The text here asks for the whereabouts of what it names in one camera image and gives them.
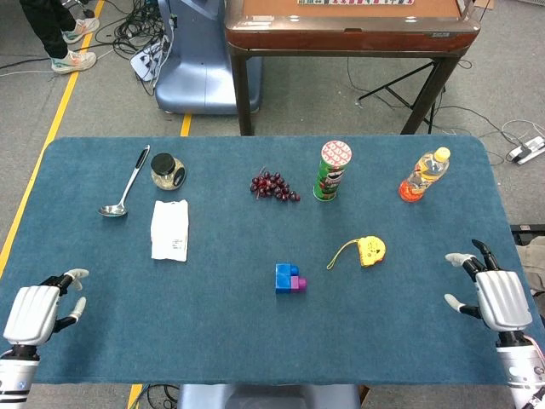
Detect blue toy block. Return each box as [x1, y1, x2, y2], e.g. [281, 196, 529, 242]
[274, 262, 301, 295]

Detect yellow tape measure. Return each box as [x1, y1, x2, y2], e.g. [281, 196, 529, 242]
[326, 236, 387, 271]

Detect glass jar black lid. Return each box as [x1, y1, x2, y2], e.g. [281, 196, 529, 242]
[150, 153, 187, 192]

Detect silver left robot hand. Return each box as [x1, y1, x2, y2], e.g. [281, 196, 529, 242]
[3, 268, 90, 349]

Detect steel ladle black handle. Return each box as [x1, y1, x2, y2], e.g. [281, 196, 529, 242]
[97, 144, 152, 219]

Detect black floor box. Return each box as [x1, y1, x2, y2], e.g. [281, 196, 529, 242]
[509, 223, 545, 246]

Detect white power strip with plugs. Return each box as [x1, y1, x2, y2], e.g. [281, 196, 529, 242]
[129, 36, 171, 82]

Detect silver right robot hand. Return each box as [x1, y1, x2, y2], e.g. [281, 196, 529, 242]
[444, 239, 534, 342]

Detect white power strip grey cable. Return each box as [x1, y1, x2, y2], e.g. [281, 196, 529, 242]
[505, 135, 545, 165]

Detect brown mahjong table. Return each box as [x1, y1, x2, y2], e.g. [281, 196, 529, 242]
[224, 0, 482, 136]

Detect face-up mahjong tile row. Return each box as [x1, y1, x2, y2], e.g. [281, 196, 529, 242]
[296, 0, 416, 7]

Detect blue-grey own robot base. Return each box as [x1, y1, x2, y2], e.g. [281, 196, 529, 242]
[176, 384, 362, 409]

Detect white paper packet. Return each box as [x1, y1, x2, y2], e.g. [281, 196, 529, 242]
[150, 199, 190, 262]

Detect blue felt table cloth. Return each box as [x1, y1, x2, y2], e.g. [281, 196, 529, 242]
[0, 135, 538, 387]

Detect black cable tangle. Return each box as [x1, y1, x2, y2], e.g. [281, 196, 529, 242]
[83, 0, 175, 97]

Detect orange drink bottle yellow cap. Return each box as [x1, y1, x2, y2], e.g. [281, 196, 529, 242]
[398, 147, 452, 204]

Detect green Pringles can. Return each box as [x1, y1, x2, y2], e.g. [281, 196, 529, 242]
[313, 140, 353, 202]

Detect white sneaker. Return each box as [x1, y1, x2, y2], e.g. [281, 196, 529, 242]
[50, 49, 98, 75]
[62, 17, 100, 44]

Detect dark red grape bunch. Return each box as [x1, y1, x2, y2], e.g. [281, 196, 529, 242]
[250, 166, 301, 204]

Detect person's black trousers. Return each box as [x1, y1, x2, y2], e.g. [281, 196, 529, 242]
[19, 0, 77, 60]

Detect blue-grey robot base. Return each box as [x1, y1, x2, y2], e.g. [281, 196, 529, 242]
[154, 0, 263, 116]

